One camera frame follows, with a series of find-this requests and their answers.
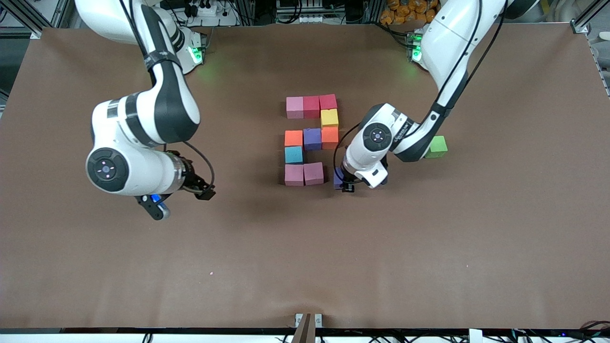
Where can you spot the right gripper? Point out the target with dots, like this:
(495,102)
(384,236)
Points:
(192,181)

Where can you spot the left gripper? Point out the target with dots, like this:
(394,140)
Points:
(346,182)

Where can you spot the purple foam cube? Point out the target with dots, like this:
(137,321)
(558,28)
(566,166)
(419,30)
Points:
(338,178)
(312,139)

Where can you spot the pink foam cube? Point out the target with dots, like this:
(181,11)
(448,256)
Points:
(313,173)
(294,175)
(295,107)

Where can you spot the orange foam cube notched corner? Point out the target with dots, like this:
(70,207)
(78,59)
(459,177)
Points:
(330,138)

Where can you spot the blue foam cube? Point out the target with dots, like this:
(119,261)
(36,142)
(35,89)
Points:
(294,155)

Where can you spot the yellow foam cube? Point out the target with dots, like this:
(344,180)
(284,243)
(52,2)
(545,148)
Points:
(330,117)

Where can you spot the orange foam cube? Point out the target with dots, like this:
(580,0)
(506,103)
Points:
(294,138)

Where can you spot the crimson foam cube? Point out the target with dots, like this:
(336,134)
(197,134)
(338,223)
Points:
(328,101)
(311,107)

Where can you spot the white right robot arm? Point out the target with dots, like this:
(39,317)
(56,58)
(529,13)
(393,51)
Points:
(138,171)

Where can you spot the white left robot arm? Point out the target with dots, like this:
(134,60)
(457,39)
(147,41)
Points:
(452,33)

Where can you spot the green foam cube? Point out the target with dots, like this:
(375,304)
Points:
(438,146)

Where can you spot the brown table cover sheet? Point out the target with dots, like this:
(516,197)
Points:
(143,267)

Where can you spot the white power strip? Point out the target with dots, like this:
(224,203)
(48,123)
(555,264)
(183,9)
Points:
(221,19)

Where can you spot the white rack device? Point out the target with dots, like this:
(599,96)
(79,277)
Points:
(300,12)

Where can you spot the pile of orange objects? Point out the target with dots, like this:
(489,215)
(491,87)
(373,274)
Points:
(405,9)

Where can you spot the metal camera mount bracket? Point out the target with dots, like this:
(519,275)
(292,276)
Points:
(308,326)

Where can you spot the white table frame rail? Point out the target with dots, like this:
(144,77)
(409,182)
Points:
(95,337)

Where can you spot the aluminium frame profile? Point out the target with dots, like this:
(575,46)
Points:
(588,16)
(28,21)

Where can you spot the metal table side rail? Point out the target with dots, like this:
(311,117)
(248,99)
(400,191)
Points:
(601,66)

